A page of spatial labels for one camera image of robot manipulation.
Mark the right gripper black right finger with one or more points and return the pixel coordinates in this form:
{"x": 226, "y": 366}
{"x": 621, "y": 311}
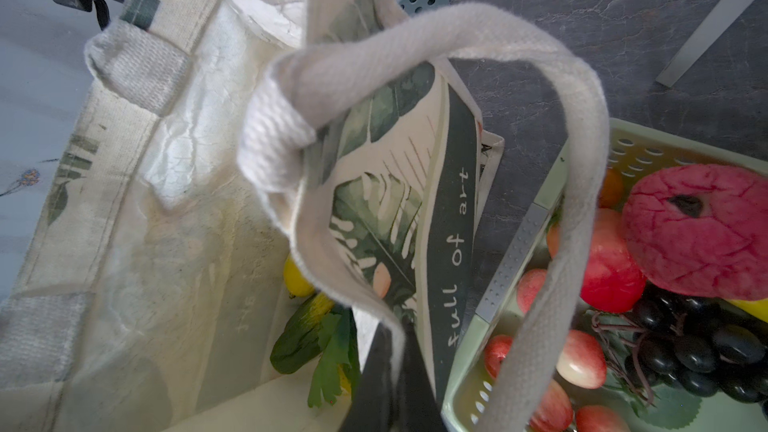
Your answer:
{"x": 417, "y": 410}

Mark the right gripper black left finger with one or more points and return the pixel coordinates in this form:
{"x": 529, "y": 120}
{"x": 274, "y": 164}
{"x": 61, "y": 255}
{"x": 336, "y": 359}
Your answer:
{"x": 371, "y": 408}

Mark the green leafy vegetable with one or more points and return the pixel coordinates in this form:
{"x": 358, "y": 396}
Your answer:
{"x": 325, "y": 331}

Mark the cream canvas grocery bag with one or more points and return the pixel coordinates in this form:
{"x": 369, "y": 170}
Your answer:
{"x": 236, "y": 157}

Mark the green plastic fruit basket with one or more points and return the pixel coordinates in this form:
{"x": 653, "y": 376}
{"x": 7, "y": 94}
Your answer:
{"x": 636, "y": 151}

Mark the large red apple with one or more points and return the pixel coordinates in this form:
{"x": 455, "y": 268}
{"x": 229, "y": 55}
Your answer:
{"x": 613, "y": 282}

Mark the small orange tangerine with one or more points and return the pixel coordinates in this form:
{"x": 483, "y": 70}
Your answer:
{"x": 612, "y": 190}

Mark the black grape bunch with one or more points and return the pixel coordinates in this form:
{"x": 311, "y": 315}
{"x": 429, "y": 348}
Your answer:
{"x": 681, "y": 350}

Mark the pink wrinkled apple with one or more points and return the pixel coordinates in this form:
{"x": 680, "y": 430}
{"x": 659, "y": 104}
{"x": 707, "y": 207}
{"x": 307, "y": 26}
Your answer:
{"x": 700, "y": 230}

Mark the white wooden two-tier shelf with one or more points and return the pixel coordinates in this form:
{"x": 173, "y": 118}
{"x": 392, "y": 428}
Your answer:
{"x": 719, "y": 19}

